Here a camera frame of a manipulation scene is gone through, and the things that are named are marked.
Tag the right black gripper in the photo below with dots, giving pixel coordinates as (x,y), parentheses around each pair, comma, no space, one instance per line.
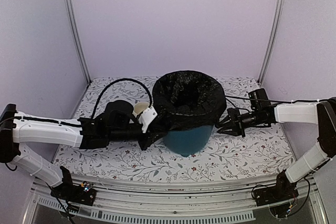
(239,126)

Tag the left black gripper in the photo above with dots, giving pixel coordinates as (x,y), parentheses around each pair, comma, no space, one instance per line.
(149,139)

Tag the teal plastic trash bin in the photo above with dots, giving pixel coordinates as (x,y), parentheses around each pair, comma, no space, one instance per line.
(188,142)

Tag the black plastic trash bag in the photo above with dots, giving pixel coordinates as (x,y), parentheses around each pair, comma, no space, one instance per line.
(187,99)

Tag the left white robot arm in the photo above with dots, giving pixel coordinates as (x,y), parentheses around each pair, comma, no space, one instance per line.
(116,123)

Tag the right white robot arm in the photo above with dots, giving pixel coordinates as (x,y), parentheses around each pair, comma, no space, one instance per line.
(268,112)

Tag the cream ceramic mug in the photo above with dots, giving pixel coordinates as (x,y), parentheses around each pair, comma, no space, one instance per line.
(140,107)

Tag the floral patterned table mat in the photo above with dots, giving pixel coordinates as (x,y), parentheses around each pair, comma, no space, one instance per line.
(261,152)

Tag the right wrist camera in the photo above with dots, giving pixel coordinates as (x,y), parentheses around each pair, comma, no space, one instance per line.
(233,114)

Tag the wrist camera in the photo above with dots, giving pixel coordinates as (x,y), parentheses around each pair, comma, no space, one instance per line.
(233,114)
(146,118)

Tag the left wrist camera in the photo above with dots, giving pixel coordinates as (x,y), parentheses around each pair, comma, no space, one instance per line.
(146,118)

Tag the front aluminium rail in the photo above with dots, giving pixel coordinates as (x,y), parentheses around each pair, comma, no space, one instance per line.
(227,201)

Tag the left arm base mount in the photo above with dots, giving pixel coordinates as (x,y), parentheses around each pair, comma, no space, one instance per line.
(83,194)

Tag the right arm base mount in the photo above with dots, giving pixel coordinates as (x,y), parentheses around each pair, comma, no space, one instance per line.
(282,190)

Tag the right aluminium frame post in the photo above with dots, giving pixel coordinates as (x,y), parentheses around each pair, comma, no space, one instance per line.
(271,41)

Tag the aluminium frame post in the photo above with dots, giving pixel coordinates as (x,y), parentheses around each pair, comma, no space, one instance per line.
(76,39)
(271,41)

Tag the left aluminium frame post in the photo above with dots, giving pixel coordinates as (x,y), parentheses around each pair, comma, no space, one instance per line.
(76,39)

